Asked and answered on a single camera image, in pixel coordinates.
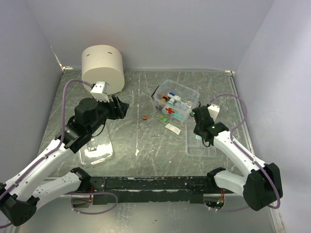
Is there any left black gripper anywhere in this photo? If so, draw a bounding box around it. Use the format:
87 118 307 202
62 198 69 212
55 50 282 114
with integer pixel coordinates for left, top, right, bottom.
87 94 130 134

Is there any clear divider tray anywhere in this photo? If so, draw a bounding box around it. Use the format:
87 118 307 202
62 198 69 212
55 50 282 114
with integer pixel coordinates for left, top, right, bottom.
185 119 217 158

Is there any teal white sachet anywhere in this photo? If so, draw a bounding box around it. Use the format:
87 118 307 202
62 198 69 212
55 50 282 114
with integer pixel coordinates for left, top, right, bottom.
165 123 181 135

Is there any white green-label bottle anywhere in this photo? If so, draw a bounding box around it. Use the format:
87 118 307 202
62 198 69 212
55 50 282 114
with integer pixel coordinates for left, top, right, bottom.
162 98 175 114

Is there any small green box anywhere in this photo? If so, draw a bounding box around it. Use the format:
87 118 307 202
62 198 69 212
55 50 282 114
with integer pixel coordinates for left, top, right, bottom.
158 115 170 124

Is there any clear plastic medicine box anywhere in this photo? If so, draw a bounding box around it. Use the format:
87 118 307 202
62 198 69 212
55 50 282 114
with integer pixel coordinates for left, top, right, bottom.
151 79 200 123

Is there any white blue bandage roll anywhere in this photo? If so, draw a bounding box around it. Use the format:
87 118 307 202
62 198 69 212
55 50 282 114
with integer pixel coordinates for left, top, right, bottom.
168 92 181 101

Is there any brown orange-cap bottle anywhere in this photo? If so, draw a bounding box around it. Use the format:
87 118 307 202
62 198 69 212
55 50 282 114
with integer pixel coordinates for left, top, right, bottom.
159 95 169 105

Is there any teal-edged clear bag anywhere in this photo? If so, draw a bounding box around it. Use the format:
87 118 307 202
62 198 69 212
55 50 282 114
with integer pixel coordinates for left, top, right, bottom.
174 101 190 112
171 112 189 122

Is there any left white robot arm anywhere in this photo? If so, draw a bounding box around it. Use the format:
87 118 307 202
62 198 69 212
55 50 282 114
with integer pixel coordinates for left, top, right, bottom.
0 96 130 226

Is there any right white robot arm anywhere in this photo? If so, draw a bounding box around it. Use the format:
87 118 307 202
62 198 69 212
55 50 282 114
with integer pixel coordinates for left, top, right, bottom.
192 105 283 211

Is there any clear box lid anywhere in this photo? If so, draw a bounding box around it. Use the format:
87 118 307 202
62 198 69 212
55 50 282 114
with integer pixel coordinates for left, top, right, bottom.
78 126 114 167

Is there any cream cylindrical container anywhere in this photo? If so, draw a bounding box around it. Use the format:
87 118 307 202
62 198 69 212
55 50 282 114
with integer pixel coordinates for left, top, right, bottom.
81 45 125 95

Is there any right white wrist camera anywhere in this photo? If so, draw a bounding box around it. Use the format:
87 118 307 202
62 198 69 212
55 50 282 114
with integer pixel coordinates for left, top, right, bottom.
207 104 220 121

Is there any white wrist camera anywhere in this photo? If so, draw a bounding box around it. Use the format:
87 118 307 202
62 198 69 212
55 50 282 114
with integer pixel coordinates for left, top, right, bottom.
207 104 220 121
90 82 110 102

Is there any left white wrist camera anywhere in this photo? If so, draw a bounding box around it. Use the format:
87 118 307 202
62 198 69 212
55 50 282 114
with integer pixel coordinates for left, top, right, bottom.
90 82 110 102

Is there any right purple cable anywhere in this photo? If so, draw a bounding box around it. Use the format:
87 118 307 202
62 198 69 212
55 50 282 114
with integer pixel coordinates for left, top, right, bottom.
207 94 280 213

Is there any black base frame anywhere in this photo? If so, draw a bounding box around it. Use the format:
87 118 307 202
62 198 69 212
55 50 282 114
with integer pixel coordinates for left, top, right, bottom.
70 175 235 206

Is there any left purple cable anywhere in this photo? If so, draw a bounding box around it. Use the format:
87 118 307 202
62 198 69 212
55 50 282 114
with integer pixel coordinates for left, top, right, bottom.
0 79 94 229

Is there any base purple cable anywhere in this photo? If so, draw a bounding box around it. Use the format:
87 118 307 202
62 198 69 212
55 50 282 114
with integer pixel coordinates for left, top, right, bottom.
68 191 119 215

